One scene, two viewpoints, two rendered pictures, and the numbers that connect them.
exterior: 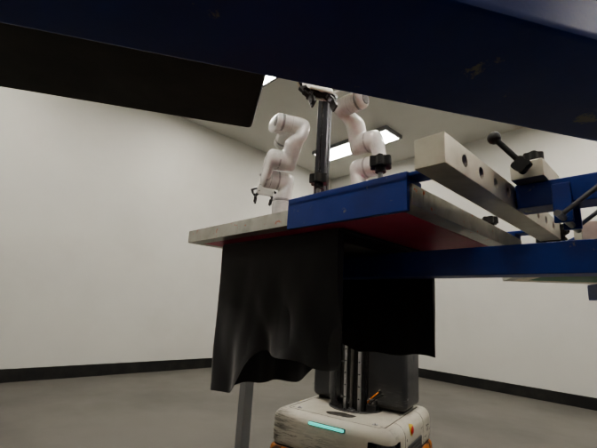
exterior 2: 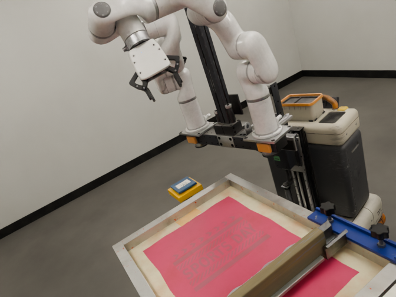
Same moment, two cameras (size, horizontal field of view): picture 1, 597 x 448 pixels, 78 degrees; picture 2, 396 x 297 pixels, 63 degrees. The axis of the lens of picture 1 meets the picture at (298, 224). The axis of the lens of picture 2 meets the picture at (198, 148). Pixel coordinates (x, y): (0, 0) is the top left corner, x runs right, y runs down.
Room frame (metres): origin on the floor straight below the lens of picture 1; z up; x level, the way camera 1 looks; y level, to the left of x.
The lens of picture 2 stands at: (0.34, -0.44, 1.70)
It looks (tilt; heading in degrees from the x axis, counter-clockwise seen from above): 23 degrees down; 21
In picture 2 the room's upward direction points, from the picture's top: 20 degrees counter-clockwise
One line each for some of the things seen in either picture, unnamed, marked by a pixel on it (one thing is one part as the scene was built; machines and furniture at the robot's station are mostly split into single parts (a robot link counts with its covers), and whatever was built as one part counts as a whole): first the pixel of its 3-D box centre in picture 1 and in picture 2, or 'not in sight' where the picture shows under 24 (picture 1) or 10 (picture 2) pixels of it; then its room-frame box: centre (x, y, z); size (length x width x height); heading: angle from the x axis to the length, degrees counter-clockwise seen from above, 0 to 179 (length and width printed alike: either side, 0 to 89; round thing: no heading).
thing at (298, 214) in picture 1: (346, 206); not in sight; (0.72, -0.09, 0.97); 0.30 x 0.05 x 0.07; 43
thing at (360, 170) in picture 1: (363, 175); (254, 78); (1.59, -0.28, 1.37); 0.13 x 0.10 x 0.16; 45
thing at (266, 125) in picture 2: not in sight; (264, 114); (1.61, -0.28, 1.21); 0.16 x 0.13 x 0.15; 147
